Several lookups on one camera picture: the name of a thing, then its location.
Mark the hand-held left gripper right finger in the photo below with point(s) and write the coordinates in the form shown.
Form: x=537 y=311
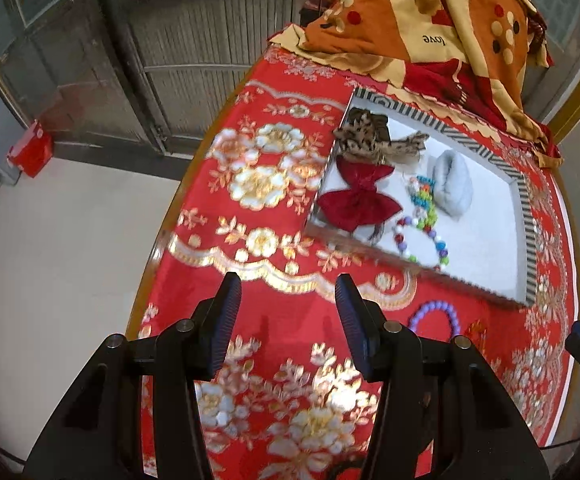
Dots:
x=355 y=330

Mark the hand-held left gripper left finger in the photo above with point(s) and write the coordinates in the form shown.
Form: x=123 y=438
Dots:
x=222 y=325

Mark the red velvet hair bow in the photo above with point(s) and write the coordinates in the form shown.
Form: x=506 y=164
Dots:
x=360 y=200

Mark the striped rectangular tray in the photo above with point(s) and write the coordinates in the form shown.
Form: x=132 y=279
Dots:
x=480 y=240

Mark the grey fabric scrunchie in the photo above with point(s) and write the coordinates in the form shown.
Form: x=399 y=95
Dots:
x=450 y=185

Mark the leopard print hair bow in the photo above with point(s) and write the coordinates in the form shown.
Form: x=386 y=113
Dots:
x=365 y=135

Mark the red floral tablecloth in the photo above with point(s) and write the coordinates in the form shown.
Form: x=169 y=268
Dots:
x=280 y=320

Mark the red box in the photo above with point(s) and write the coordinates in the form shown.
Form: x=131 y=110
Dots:
x=30 y=150

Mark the grey metal folding door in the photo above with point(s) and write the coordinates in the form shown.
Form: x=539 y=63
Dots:
x=195 y=35

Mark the orange floral blanket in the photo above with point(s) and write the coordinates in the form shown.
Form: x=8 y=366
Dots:
x=395 y=20

